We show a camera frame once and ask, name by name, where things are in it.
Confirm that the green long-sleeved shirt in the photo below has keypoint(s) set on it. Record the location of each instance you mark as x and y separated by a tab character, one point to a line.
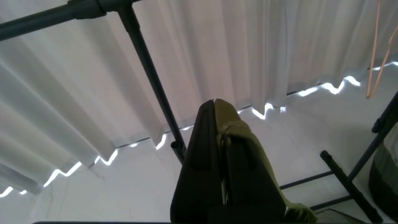
227	115

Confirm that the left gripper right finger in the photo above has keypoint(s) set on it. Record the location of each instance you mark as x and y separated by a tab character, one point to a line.
252	193

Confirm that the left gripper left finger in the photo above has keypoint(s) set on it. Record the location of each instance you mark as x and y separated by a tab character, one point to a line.
199	186

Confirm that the white curtain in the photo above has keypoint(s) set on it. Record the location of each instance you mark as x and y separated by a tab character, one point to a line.
248	46

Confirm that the pink clothes hanger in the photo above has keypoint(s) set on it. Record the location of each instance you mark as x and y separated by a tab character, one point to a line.
374	46

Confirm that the white laundry basket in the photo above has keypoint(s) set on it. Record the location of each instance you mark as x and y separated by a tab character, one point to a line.
385	174

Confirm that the black clothes rack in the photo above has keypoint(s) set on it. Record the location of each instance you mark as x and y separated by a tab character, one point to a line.
149	68

